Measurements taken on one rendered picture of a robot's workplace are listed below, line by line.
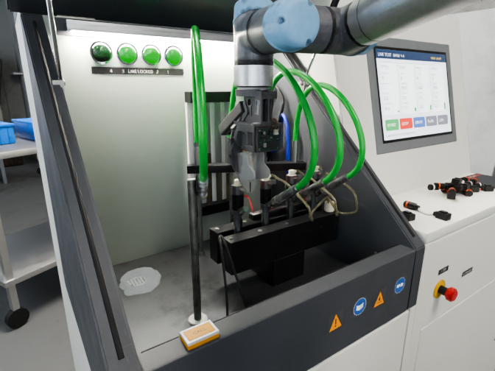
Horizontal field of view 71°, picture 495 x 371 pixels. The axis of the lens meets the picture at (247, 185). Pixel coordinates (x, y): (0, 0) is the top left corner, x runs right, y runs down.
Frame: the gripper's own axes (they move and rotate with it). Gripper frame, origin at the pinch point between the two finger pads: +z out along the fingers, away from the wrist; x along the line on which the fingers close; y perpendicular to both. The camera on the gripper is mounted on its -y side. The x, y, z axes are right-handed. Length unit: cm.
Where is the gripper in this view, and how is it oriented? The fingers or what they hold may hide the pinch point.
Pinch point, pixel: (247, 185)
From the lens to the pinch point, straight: 74.1
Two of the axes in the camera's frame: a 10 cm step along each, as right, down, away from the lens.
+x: 8.3, -1.6, 5.4
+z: 0.0, 9.6, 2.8
